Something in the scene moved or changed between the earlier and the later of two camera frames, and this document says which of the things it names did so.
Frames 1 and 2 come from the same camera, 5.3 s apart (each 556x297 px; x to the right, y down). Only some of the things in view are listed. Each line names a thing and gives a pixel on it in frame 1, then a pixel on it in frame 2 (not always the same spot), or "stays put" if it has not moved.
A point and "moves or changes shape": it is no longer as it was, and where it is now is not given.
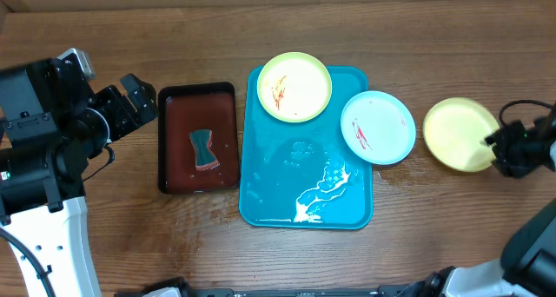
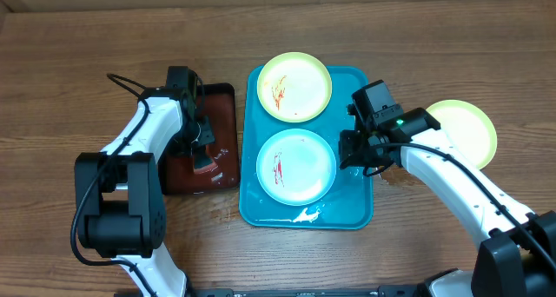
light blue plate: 378,127 moves or changes shape
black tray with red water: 187,108 stays put
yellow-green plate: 453,128 stays put
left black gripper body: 120,120 to 193,139
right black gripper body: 508,147 to 350,148
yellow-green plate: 294,87 stays put
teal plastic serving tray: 301,174 stays put
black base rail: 420,288 stays put
